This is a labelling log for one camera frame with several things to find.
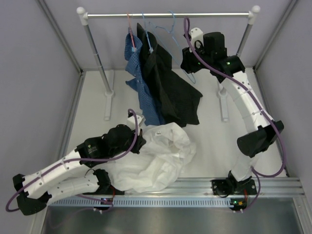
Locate white shirt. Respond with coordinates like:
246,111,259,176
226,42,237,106
100,123,196,193

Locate light blue hanger under dark shirt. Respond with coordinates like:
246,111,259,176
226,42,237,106
141,11,154,55

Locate white clothes rack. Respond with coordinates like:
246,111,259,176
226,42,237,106
77,5,260,121

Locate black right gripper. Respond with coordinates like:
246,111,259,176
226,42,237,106
180,43,213,75

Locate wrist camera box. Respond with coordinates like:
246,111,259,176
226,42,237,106
190,27,203,48
126,115,145,130

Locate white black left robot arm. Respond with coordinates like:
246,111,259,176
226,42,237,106
13,124,146,215

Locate dark striped shirt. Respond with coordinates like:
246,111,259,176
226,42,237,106
136,23,203,127

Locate blue checkered shirt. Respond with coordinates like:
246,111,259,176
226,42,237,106
124,33,165,126

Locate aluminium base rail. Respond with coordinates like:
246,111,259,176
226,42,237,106
124,177,305,197

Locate white slotted cable duct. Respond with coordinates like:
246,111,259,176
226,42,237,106
50,196,245,208

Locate grey aluminium frame profile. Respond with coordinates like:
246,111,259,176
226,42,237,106
36,0,85,161

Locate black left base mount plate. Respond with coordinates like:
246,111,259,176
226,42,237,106
110,187,125,195

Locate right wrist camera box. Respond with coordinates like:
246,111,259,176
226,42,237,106
190,27,203,48

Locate light blue wire hanger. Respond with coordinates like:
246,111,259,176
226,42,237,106
141,11,196,84

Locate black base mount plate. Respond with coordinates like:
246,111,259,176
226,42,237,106
110,187,125,195
212,178,257,197

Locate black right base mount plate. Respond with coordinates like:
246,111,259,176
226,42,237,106
212,178,257,197

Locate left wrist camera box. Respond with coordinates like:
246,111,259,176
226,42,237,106
126,115,145,130

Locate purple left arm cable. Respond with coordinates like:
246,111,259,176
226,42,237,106
5,108,144,214

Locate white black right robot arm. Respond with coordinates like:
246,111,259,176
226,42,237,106
181,28,284,197

